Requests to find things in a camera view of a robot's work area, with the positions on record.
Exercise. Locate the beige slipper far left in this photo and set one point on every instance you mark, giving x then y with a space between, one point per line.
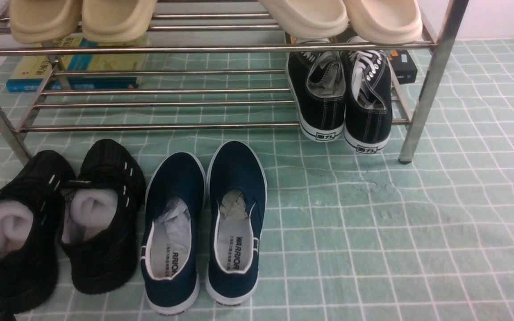
37 21

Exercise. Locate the navy slip-on shoe right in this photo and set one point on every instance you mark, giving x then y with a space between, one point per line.
237 198

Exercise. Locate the black canvas sneaker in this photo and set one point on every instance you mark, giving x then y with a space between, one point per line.
368 101
317 83

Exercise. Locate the black knit sneaker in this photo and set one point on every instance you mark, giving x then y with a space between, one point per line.
31 208
99 229

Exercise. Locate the navy slip-on shoe left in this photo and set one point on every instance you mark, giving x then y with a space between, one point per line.
174 201

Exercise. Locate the green checked floor cloth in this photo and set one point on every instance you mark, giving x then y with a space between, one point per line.
346 237

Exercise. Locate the cream slipper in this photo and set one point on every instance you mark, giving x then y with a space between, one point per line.
308 19
385 21

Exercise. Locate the beige slipper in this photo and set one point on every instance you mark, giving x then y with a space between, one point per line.
37 21
109 21

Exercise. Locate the cream slipper far right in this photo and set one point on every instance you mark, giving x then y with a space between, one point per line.
385 21

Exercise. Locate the navy slip-on shoe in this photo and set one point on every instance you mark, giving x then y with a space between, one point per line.
174 201
237 198

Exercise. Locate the small black box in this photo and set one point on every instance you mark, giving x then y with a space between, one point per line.
403 65

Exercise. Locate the stack of books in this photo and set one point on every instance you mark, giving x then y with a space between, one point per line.
31 70

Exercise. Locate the black knit sneaker right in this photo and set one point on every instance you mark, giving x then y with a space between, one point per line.
99 229

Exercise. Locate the black knit sneaker left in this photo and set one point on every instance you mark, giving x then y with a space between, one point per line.
31 208

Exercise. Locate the silver metal shoe rack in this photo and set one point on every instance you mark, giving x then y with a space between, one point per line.
56 85

